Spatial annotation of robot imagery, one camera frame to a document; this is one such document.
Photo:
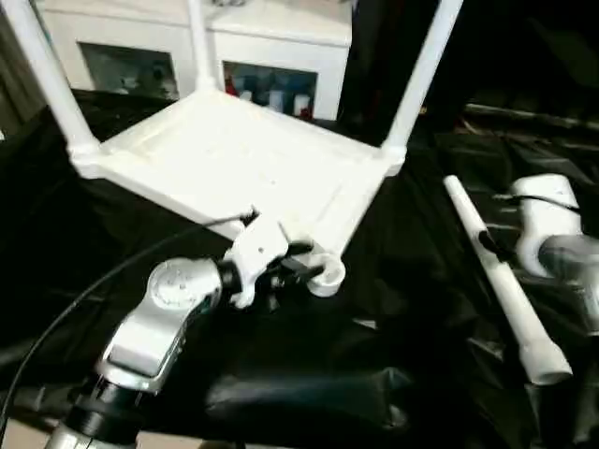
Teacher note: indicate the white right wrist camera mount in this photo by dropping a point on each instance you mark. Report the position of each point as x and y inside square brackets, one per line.
[543, 215]

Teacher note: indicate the white sideboard with glass doors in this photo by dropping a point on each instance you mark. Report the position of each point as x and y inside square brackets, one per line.
[262, 47]

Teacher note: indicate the black work mat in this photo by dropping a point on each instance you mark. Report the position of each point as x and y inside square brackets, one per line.
[327, 365]

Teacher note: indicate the grey curtain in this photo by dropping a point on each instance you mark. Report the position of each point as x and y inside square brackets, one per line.
[11, 89]

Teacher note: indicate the black backdrop cloth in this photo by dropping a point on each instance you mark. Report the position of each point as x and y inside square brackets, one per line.
[515, 51]

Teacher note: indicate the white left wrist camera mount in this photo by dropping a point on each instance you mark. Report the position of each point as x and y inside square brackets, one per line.
[255, 252]

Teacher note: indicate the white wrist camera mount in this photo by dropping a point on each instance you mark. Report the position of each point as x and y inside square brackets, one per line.
[255, 252]
[543, 215]

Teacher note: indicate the grey metal rod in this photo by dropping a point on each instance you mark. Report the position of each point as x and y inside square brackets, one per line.
[533, 118]

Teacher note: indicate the white plastic table top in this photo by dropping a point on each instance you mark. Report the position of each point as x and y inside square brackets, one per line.
[234, 159]

